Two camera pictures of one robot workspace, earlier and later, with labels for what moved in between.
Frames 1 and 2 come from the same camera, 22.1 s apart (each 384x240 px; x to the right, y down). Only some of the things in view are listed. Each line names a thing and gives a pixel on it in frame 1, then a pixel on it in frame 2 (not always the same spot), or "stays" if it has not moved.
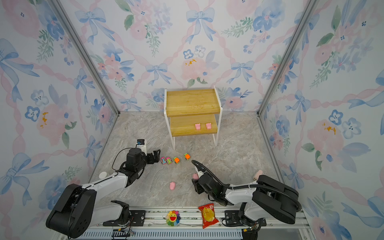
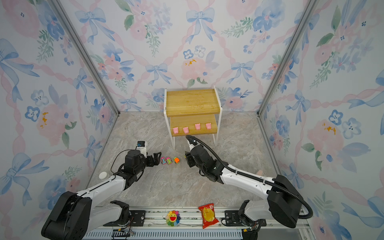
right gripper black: (197, 186) → (189, 159)
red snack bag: (208, 217) stays
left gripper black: (156, 157) stays
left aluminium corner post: (84, 48) stays
